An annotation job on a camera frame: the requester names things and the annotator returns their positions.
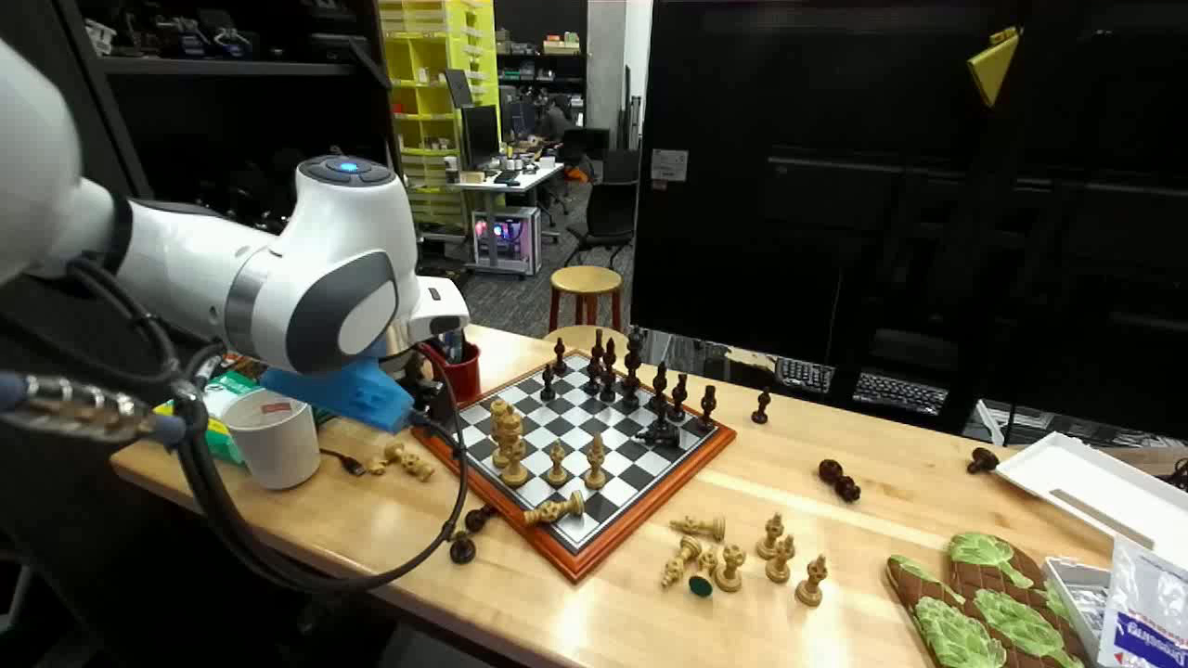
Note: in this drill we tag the lit computer case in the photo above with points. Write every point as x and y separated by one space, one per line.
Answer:
505 240

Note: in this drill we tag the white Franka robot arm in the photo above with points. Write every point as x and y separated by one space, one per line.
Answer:
335 248

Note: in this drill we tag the yellow bin rack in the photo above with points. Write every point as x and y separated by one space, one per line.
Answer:
430 98

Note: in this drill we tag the black marker pen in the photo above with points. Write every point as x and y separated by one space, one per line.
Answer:
455 335

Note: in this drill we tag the green wipes packet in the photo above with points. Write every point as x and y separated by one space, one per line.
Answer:
225 401

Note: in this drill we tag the wooden framed chessboard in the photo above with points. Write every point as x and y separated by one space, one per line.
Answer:
613 514

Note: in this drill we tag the chess piece with green felt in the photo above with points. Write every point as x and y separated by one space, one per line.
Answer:
699 584

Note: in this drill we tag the white desk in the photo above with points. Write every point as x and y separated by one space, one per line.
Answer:
505 178

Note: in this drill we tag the yellow triangular sign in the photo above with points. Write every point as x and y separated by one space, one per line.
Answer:
993 60

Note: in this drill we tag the clear plastic container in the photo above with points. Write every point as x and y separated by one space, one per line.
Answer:
1076 596

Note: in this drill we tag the white foam tray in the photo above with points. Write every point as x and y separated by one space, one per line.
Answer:
1096 486

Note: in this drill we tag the brown green oven mitt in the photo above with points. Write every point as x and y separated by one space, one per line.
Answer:
951 626
1006 589

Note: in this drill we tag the red pen cup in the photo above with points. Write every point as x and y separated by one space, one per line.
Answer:
465 372

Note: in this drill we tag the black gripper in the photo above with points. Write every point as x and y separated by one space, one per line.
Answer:
420 375

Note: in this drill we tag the light wooden chess piece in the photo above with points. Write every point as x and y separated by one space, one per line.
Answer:
769 539
574 501
728 569
404 460
509 437
810 584
595 467
558 470
514 470
699 528
779 563
547 511
678 564
498 415

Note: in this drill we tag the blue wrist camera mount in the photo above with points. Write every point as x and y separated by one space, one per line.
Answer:
354 395

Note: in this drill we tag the large black cabinet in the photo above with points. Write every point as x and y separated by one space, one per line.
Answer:
987 248

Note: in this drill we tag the black shelf rack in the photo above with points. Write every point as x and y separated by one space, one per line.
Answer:
225 67

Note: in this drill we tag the clear bag with blue print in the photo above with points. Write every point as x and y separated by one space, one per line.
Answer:
1146 608

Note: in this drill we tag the round wooden stool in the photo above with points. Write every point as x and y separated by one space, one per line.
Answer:
585 282

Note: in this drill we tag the black keyboard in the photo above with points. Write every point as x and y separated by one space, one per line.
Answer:
893 392

